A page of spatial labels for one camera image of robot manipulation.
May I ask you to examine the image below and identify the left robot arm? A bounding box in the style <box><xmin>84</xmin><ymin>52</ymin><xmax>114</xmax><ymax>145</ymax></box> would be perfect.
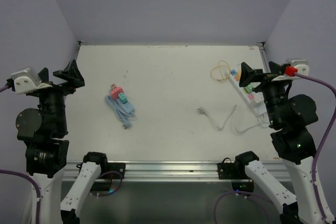
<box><xmin>11</xmin><ymin>59</ymin><xmax>109</xmax><ymax>223</ymax></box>

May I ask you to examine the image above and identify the brown pink plug adapter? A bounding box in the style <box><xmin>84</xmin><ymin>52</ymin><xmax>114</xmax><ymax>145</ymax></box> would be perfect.
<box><xmin>110</xmin><ymin>84</ymin><xmax>118</xmax><ymax>90</ymax></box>

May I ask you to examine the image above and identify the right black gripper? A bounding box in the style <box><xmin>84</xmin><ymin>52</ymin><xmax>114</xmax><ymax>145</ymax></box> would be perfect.
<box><xmin>239</xmin><ymin>60</ymin><xmax>293</xmax><ymax>125</ymax></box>

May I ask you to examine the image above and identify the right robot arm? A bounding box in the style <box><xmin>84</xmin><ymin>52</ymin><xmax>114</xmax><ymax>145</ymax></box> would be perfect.
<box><xmin>234</xmin><ymin>59</ymin><xmax>335</xmax><ymax>223</ymax></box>

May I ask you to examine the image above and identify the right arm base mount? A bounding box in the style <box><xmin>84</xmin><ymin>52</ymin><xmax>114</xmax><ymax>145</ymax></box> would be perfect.
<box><xmin>217</xmin><ymin>157</ymin><xmax>255</xmax><ymax>193</ymax></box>

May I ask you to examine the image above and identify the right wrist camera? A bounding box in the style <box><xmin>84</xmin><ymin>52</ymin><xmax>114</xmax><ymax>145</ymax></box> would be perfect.
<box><xmin>272</xmin><ymin>58</ymin><xmax>310</xmax><ymax>81</ymax></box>

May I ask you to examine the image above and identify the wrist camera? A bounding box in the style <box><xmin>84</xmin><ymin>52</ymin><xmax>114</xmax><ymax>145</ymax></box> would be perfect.
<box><xmin>11</xmin><ymin>67</ymin><xmax>42</xmax><ymax>94</ymax></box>
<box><xmin>272</xmin><ymin>58</ymin><xmax>310</xmax><ymax>81</ymax></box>

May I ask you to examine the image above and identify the white power strip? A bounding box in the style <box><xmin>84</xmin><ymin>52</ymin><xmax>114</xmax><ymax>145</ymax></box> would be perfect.
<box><xmin>197</xmin><ymin>68</ymin><xmax>269</xmax><ymax>135</ymax></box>

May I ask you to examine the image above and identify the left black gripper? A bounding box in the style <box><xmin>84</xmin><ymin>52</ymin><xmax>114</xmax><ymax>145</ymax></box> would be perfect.
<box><xmin>36</xmin><ymin>58</ymin><xmax>83</xmax><ymax>134</ymax></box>

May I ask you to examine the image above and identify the yellow plug adapter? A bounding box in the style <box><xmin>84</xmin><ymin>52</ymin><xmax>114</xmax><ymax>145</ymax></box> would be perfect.
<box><xmin>234</xmin><ymin>70</ymin><xmax>241</xmax><ymax>82</ymax></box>

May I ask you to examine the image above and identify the aluminium rail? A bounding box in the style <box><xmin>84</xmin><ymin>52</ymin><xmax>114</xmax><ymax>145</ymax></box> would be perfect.
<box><xmin>63</xmin><ymin>161</ymin><xmax>290</xmax><ymax>182</ymax></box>

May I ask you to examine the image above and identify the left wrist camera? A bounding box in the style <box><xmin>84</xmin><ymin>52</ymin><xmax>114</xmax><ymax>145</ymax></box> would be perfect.
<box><xmin>11</xmin><ymin>67</ymin><xmax>42</xmax><ymax>94</ymax></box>

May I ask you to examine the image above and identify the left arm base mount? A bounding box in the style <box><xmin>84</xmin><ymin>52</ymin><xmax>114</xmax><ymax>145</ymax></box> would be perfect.
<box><xmin>76</xmin><ymin>162</ymin><xmax>126</xmax><ymax>196</ymax></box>

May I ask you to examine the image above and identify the teal plug adapter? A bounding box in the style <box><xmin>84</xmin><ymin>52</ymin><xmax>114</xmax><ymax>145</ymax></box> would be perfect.
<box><xmin>118</xmin><ymin>92</ymin><xmax>128</xmax><ymax>104</ymax></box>

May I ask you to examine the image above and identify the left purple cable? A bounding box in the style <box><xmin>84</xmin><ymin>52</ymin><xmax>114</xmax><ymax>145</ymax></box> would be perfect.
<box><xmin>0</xmin><ymin>83</ymin><xmax>43</xmax><ymax>224</ymax></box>

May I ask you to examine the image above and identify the yellow cable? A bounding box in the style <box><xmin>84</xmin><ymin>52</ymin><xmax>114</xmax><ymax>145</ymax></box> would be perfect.
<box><xmin>210</xmin><ymin>60</ymin><xmax>232</xmax><ymax>82</ymax></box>

